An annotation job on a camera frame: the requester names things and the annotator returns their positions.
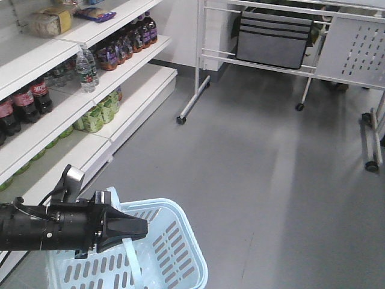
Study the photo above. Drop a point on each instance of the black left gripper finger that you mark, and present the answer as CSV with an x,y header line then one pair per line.
x,y
116,226

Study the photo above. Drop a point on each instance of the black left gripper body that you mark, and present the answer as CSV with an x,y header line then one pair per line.
x,y
78,226

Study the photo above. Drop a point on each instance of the light blue plastic basket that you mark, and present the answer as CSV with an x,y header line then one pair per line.
x,y
168,257

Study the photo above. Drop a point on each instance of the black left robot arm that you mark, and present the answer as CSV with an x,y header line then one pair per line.
x,y
22,226

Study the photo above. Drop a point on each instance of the green lime drink bottle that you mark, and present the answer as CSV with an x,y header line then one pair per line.
x,y
93,120
106,109

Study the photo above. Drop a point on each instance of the plastic cola bottle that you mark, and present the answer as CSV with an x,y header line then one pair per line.
x,y
41,96
24,103

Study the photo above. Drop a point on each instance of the white store shelving unit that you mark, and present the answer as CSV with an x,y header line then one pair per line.
x,y
35,158

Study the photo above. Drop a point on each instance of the clear water bottle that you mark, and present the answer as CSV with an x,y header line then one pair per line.
x,y
85,73

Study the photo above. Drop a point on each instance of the grey fabric pocket organizer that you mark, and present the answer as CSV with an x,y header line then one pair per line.
x,y
273,40

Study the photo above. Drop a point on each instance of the white rolling whiteboard stand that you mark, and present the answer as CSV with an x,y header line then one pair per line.
x,y
337,41

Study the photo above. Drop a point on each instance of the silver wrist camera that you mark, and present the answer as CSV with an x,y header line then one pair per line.
x,y
69,186

